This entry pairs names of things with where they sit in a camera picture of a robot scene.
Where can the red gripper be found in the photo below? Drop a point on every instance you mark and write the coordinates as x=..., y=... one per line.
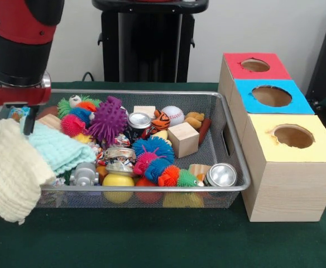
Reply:
x=18, y=96

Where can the cream knitted cloth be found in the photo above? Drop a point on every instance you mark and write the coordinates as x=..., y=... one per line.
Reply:
x=9, y=173

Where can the mint green cloth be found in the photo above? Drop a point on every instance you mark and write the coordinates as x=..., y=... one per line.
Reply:
x=65, y=149

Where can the bag of coloured spiky balls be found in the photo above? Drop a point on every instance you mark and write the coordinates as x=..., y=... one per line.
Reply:
x=166, y=174

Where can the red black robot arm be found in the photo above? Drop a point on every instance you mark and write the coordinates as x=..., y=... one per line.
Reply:
x=23, y=33

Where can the clear mesh bin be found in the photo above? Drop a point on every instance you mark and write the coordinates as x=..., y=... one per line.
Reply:
x=234, y=174

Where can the wooden box with three holes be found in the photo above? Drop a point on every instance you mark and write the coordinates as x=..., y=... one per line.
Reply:
x=291, y=178

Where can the purple spiky ball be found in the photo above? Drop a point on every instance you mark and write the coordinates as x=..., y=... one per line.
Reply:
x=107, y=120

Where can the crushed printed can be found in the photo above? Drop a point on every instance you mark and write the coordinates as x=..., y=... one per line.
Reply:
x=120, y=158

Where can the yellow ball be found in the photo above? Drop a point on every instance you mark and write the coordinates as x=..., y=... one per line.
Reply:
x=118, y=181

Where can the red black can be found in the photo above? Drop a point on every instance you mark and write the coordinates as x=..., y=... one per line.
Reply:
x=139, y=124

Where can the blue spiky ball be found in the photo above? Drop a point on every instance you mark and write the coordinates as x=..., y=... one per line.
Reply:
x=154, y=146

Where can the white baseball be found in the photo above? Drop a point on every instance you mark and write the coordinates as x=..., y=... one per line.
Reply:
x=173, y=115

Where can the plain wooden cube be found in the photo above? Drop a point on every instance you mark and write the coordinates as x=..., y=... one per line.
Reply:
x=183, y=139

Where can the red silver soda can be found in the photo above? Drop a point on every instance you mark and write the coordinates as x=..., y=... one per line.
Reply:
x=221, y=175

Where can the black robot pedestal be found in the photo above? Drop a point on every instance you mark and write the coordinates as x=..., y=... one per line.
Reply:
x=149, y=42

